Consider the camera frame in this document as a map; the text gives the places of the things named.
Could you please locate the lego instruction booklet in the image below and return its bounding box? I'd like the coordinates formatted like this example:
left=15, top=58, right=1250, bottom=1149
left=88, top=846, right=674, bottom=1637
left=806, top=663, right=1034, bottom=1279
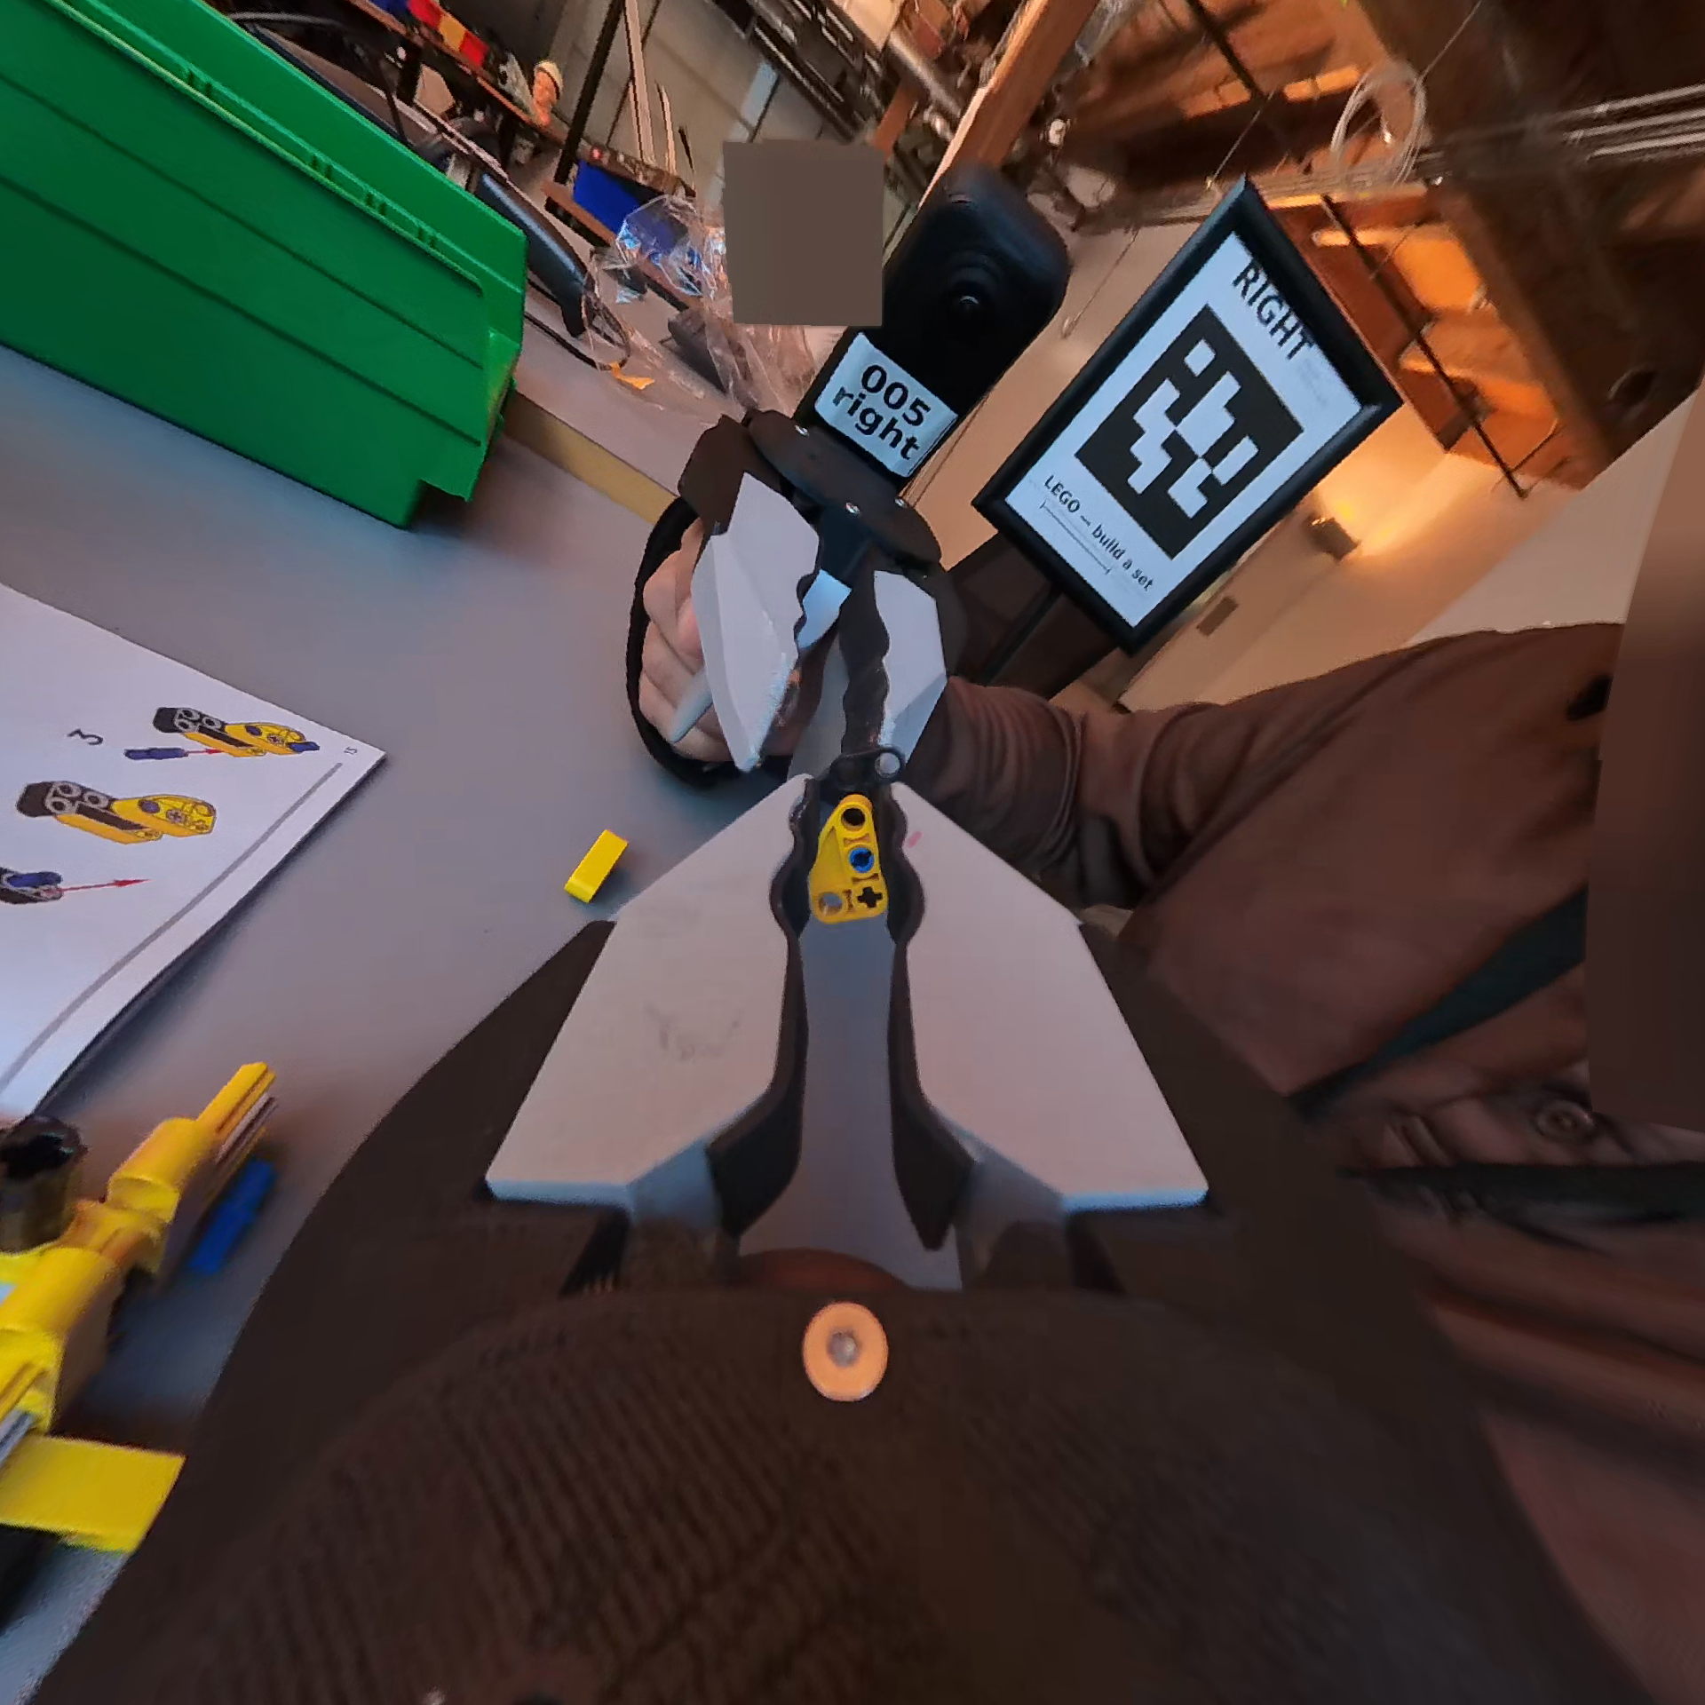
left=0, top=584, right=389, bottom=1123

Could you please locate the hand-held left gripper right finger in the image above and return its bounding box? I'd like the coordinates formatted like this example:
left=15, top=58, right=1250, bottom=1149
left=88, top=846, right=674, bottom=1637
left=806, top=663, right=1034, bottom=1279
left=880, top=780, right=1209, bottom=1247

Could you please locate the large yellow lego model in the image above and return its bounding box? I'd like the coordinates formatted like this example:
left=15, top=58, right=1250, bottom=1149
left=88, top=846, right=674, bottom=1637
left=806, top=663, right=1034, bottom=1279
left=0, top=1063, right=281, bottom=1620

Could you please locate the cluttered workbench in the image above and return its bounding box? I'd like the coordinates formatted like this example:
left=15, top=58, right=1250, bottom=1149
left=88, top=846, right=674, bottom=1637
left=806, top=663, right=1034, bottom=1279
left=253, top=0, right=747, bottom=176

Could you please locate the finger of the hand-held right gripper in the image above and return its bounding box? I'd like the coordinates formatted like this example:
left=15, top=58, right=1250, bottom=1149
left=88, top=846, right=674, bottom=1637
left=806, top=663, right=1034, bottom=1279
left=837, top=570, right=953, bottom=790
left=690, top=475, right=838, bottom=778

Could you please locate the wooden shelf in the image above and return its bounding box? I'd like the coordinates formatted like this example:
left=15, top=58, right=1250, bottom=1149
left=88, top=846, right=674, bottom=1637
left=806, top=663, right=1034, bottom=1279
left=1309, top=185, right=1607, bottom=498

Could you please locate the black and yellow lego assembly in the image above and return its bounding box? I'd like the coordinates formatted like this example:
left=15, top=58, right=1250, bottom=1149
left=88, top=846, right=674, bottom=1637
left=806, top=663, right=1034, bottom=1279
left=806, top=746, right=905, bottom=926

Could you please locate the green plastic bin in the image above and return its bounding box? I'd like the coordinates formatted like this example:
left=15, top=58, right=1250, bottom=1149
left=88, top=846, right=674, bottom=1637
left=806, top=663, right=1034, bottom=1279
left=0, top=0, right=530, bottom=531

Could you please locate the person's right forearm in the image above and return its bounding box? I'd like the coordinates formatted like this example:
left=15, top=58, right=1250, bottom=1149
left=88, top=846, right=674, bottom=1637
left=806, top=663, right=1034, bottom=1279
left=912, top=624, right=1634, bottom=1107

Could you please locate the clear plastic bag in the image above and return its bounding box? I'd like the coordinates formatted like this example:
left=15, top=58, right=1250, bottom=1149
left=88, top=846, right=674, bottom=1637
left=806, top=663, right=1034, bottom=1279
left=597, top=190, right=804, bottom=396

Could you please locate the blue box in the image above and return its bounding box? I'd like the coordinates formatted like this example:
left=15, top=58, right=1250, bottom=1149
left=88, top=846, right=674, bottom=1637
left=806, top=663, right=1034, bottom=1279
left=573, top=153, right=658, bottom=232

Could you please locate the person's right hand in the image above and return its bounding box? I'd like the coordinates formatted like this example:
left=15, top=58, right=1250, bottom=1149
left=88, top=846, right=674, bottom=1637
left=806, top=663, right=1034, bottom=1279
left=641, top=584, right=812, bottom=763

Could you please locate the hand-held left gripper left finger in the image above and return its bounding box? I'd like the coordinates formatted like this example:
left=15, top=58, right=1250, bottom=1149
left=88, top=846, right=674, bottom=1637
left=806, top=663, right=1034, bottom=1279
left=484, top=776, right=815, bottom=1234

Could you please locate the blue lego pin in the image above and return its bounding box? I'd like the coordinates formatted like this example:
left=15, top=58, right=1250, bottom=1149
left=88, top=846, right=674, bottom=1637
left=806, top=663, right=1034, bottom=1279
left=185, top=1157, right=280, bottom=1277

